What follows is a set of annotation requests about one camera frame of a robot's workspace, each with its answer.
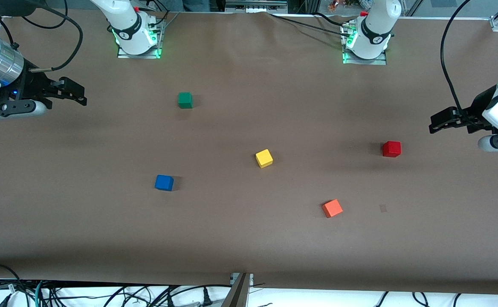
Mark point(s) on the aluminium profile beam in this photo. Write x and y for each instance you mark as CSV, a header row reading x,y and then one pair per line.
x,y
238,294

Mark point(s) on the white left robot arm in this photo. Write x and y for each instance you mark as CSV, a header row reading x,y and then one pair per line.
x,y
377,30

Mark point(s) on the orange wooden block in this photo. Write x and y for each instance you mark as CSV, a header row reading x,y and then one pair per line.
x,y
332,208

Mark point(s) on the red wooden block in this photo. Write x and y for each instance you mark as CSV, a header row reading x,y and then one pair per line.
x,y
391,149

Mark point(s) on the green wooden block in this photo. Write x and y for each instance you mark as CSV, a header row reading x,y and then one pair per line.
x,y
184,99

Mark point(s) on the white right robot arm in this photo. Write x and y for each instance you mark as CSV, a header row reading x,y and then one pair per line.
x,y
129,25

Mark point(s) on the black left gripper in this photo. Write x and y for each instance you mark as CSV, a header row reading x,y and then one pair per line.
x,y
476,107

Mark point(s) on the grey power strip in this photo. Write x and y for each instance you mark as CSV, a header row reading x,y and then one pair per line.
x,y
255,5

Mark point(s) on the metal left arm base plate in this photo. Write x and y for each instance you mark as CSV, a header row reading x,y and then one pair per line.
x,y
366,61

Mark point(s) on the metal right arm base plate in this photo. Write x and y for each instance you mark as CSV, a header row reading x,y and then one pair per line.
x,y
160,42

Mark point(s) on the yellow wooden block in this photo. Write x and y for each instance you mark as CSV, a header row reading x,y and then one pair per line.
x,y
264,158

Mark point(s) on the blue wooden block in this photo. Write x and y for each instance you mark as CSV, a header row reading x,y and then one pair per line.
x,y
163,182

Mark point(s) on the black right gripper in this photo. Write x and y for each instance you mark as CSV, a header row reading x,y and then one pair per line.
x,y
30,84

